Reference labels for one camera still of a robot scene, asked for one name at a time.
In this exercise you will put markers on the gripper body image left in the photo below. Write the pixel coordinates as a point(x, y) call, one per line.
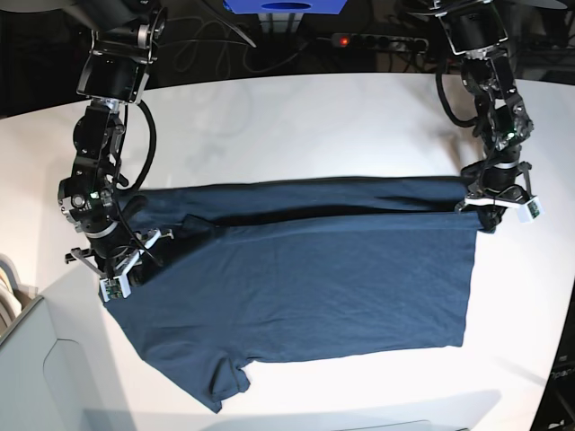
point(117, 249)

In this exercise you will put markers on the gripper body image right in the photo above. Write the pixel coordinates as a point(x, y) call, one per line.
point(499, 185)

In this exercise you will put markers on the dark blue T-shirt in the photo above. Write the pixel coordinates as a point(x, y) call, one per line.
point(297, 271)

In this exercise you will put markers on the white slats at left edge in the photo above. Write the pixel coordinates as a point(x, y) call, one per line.
point(15, 295)

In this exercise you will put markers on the grey bin at table corner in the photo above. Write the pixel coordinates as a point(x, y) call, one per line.
point(45, 380)

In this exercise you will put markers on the black power strip red light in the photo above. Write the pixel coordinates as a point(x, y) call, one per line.
point(385, 43)

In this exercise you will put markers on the blue box with oval hole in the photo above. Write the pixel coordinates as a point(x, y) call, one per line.
point(284, 6)

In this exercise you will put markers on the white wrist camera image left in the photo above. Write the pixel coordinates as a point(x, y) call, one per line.
point(115, 288)

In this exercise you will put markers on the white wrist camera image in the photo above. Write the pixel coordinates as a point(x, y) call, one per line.
point(529, 211)
point(115, 288)

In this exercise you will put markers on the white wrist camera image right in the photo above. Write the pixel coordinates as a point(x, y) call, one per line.
point(529, 211)

